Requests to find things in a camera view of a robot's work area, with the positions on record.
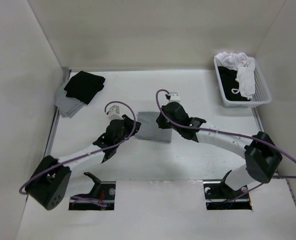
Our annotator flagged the grey tank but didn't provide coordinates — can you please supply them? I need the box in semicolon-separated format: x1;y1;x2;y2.
136;111;172;144
54;80;85;118

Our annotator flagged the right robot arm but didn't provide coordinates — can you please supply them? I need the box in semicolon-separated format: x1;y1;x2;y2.
156;101;283;199

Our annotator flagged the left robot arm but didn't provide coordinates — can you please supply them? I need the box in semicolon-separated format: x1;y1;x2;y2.
24;114;141;211

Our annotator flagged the folded grey tank top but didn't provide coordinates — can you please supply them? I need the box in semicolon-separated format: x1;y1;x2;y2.
54;80;85;118

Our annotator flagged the folded black tank top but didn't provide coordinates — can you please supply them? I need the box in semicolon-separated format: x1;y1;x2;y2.
64;71;105;105

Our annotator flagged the black tank top in basket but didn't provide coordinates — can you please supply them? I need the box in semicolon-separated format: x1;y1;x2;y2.
218;66;250;102

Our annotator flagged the white tank top in basket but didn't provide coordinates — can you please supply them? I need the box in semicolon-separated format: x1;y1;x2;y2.
215;52;256;100

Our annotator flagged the white plastic laundry basket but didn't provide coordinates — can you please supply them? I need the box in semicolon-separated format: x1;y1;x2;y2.
213;57;272;108

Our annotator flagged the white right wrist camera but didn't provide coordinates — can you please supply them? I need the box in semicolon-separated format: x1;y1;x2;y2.
165;92;181;103

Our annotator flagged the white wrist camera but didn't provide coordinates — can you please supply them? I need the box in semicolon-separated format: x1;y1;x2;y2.
165;92;181;103
106;105;122;120

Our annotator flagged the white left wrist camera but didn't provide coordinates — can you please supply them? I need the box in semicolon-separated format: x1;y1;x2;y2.
106;105;122;120

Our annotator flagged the left metal table rail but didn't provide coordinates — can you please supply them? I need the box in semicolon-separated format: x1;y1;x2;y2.
42;67;71;158

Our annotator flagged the metal table rail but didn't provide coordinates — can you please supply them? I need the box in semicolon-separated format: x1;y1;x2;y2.
42;67;71;158
251;107;280;178

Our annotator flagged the right metal table rail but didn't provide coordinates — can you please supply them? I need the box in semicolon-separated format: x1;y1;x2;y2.
251;107;280;178

